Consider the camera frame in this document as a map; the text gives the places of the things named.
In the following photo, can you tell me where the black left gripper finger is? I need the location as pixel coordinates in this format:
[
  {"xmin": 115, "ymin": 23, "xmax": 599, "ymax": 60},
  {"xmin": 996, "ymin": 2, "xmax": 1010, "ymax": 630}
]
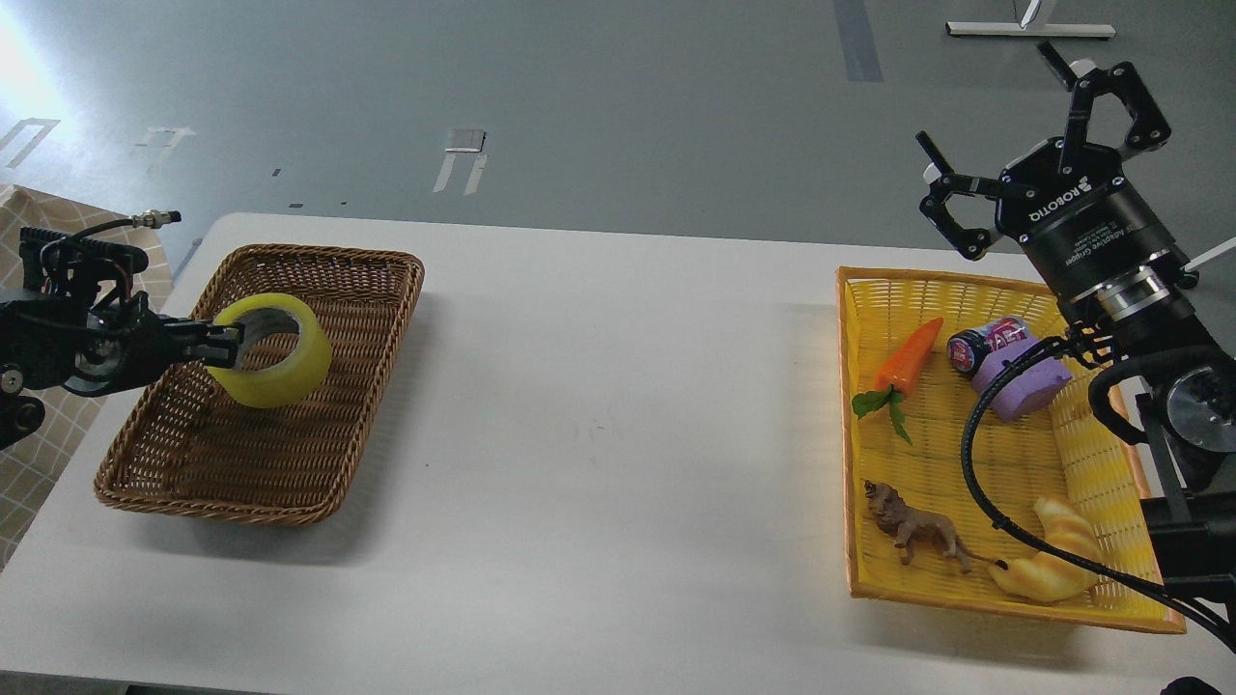
[{"xmin": 174, "ymin": 320, "xmax": 246, "ymax": 369}]

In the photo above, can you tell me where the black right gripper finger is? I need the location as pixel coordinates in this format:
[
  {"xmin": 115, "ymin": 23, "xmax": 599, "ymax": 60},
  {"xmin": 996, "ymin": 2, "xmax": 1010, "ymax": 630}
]
[
  {"xmin": 1035, "ymin": 41, "xmax": 1175, "ymax": 181},
  {"xmin": 915, "ymin": 131, "xmax": 1030, "ymax": 262}
]

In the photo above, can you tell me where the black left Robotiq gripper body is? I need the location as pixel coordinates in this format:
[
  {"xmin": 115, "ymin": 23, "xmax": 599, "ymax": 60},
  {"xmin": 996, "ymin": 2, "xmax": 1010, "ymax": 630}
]
[{"xmin": 91, "ymin": 314, "xmax": 180, "ymax": 392}]

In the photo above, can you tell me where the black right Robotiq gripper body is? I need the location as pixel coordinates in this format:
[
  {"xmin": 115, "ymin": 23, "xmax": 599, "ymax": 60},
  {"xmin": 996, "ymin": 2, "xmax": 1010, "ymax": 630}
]
[{"xmin": 995, "ymin": 137, "xmax": 1188, "ymax": 301}]

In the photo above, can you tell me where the yellow tape roll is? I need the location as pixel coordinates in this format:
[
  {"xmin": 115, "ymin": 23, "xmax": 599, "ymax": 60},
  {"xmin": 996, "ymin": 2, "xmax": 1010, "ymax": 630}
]
[{"xmin": 205, "ymin": 293, "xmax": 334, "ymax": 409}]

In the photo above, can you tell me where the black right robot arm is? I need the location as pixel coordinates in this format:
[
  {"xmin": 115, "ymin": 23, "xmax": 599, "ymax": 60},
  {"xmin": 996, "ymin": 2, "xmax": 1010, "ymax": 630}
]
[{"xmin": 915, "ymin": 41, "xmax": 1234, "ymax": 648}]

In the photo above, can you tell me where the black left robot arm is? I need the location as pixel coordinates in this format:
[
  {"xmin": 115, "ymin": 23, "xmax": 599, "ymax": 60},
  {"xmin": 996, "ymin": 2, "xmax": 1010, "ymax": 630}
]
[{"xmin": 1, "ymin": 210, "xmax": 246, "ymax": 446}]

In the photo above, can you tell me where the small dark labelled jar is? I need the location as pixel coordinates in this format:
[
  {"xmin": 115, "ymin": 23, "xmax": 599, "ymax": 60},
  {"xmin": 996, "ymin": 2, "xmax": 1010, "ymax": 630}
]
[{"xmin": 946, "ymin": 314, "xmax": 1033, "ymax": 377}]

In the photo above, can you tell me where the brown wicker basket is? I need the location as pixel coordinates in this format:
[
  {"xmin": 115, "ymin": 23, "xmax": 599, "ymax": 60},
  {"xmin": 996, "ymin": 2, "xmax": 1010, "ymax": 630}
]
[{"xmin": 94, "ymin": 242, "xmax": 425, "ymax": 526}]

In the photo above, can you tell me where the purple foam block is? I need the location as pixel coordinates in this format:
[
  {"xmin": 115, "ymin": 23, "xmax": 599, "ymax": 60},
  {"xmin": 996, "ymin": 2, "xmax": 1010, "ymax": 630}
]
[{"xmin": 970, "ymin": 336, "xmax": 1073, "ymax": 423}]

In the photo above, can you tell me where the orange toy carrot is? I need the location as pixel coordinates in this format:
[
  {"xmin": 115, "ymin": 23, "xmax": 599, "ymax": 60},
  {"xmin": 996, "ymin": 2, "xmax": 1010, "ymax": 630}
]
[{"xmin": 849, "ymin": 317, "xmax": 944, "ymax": 445}]

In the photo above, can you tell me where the beige checkered cloth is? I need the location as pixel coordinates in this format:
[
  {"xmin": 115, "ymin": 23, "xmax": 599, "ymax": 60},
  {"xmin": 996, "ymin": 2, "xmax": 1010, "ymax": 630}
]
[{"xmin": 1, "ymin": 183, "xmax": 174, "ymax": 565}]

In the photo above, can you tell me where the white stand base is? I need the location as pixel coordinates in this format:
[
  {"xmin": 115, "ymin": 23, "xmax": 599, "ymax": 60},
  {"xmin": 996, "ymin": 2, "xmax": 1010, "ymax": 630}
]
[{"xmin": 944, "ymin": 1, "xmax": 1117, "ymax": 41}]

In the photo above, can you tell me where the yellow plastic basket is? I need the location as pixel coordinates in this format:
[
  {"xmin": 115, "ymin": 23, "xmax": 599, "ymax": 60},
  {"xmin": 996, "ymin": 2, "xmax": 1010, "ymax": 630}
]
[{"xmin": 837, "ymin": 265, "xmax": 1187, "ymax": 634}]

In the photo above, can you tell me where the brown toy lion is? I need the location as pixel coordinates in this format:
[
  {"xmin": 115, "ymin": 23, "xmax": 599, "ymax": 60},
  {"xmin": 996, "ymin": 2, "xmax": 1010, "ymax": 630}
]
[{"xmin": 861, "ymin": 480, "xmax": 1009, "ymax": 573}]

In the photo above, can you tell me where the yellow toy croissant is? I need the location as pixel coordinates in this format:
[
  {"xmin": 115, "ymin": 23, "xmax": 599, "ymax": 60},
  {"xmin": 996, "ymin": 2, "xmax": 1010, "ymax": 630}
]
[{"xmin": 988, "ymin": 496, "xmax": 1103, "ymax": 603}]

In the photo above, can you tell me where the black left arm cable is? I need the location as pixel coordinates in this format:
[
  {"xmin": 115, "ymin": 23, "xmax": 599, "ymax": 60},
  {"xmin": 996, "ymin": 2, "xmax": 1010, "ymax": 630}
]
[{"xmin": 35, "ymin": 208, "xmax": 184, "ymax": 291}]

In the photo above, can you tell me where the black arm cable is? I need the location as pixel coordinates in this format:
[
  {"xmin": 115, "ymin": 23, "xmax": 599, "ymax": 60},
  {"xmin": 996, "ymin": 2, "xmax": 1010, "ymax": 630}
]
[
  {"xmin": 35, "ymin": 208, "xmax": 184, "ymax": 291},
  {"xmin": 962, "ymin": 333, "xmax": 1236, "ymax": 653}
]

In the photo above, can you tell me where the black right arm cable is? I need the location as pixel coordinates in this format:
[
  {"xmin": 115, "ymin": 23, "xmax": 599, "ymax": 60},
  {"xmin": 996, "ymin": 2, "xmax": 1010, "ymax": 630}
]
[{"xmin": 962, "ymin": 333, "xmax": 1236, "ymax": 653}]

